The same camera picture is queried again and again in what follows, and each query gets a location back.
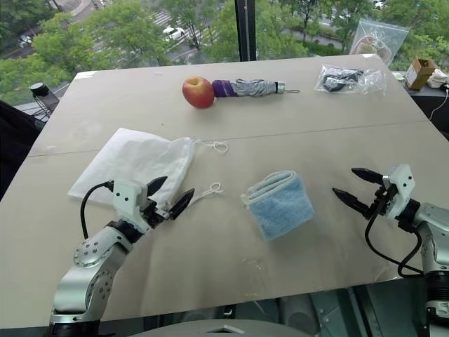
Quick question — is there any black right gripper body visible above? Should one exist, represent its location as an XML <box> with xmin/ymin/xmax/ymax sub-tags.
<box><xmin>363</xmin><ymin>186</ymin><xmax>400</xmax><ymax>220</ymax></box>

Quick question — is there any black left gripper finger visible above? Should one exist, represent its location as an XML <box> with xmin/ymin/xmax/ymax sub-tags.
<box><xmin>168</xmin><ymin>187</ymin><xmax>196</xmax><ymax>221</ymax></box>
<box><xmin>146</xmin><ymin>176</ymin><xmax>168</xmax><ymax>201</ymax></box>

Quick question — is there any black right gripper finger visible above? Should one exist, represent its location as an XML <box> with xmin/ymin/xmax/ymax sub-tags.
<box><xmin>351</xmin><ymin>167</ymin><xmax>385</xmax><ymax>184</ymax></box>
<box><xmin>332</xmin><ymin>187</ymin><xmax>370</xmax><ymax>216</ymax></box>

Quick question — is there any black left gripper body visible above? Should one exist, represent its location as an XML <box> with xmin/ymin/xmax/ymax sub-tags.
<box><xmin>140</xmin><ymin>198</ymin><xmax>172</xmax><ymax>230</ymax></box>

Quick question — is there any folded blue towel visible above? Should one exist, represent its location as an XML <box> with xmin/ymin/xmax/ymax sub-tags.
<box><xmin>240</xmin><ymin>170</ymin><xmax>315</xmax><ymax>242</ymax></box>

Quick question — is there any clear bag with black item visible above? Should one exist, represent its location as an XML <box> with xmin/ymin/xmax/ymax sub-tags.
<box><xmin>314</xmin><ymin>64</ymin><xmax>387</xmax><ymax>95</ymax></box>

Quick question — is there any clear zip bag with food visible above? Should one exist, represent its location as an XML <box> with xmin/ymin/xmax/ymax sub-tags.
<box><xmin>349</xmin><ymin>18</ymin><xmax>410</xmax><ymax>65</ymax></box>

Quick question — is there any red apple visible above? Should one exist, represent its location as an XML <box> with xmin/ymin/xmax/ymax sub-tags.
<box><xmin>182</xmin><ymin>77</ymin><xmax>215</xmax><ymax>110</ymax></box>

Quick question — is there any small cardboard box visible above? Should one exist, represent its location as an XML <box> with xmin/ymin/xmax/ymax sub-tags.
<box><xmin>406</xmin><ymin>57</ymin><xmax>438</xmax><ymax>91</ymax></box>

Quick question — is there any white crumpled cloth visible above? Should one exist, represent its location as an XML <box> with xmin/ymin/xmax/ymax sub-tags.
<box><xmin>426</xmin><ymin>68</ymin><xmax>449</xmax><ymax>88</ymax></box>

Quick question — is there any folded purple grey umbrella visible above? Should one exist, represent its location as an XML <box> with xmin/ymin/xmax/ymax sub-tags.
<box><xmin>211</xmin><ymin>79</ymin><xmax>301</xmax><ymax>99</ymax></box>

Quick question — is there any black round device on stand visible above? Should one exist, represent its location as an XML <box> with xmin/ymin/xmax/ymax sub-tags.
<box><xmin>29</xmin><ymin>82</ymin><xmax>59</xmax><ymax>117</ymax></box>

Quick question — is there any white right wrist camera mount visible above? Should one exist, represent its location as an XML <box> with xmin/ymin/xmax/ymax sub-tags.
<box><xmin>382</xmin><ymin>163</ymin><xmax>417</xmax><ymax>221</ymax></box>

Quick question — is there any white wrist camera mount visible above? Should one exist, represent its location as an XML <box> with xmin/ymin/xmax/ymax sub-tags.
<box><xmin>112</xmin><ymin>180</ymin><xmax>152</xmax><ymax>234</ymax></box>
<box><xmin>382</xmin><ymin>163</ymin><xmax>417</xmax><ymax>221</ymax></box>

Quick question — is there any white drawstring bag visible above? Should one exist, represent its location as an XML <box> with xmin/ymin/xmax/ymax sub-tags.
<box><xmin>67</xmin><ymin>127</ymin><xmax>230</xmax><ymax>211</ymax></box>

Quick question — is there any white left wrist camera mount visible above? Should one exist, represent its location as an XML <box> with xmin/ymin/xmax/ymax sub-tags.
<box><xmin>112</xmin><ymin>180</ymin><xmax>152</xmax><ymax>234</ymax></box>

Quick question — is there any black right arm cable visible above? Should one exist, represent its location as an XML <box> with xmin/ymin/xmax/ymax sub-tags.
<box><xmin>364</xmin><ymin>185</ymin><xmax>427</xmax><ymax>278</ymax></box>

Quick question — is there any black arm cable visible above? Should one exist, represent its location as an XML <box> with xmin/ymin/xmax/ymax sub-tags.
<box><xmin>364</xmin><ymin>185</ymin><xmax>427</xmax><ymax>278</ymax></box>
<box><xmin>80</xmin><ymin>180</ymin><xmax>115</xmax><ymax>239</ymax></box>

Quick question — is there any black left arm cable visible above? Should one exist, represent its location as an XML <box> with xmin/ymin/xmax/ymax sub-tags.
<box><xmin>80</xmin><ymin>180</ymin><xmax>115</xmax><ymax>239</ymax></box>

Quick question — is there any white charging cable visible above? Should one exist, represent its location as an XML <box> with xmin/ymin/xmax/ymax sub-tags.
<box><xmin>427</xmin><ymin>84</ymin><xmax>449</xmax><ymax>121</ymax></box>

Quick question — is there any black window frame post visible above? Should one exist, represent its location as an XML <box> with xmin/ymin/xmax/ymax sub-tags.
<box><xmin>234</xmin><ymin>0</ymin><xmax>260</xmax><ymax>64</ymax></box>

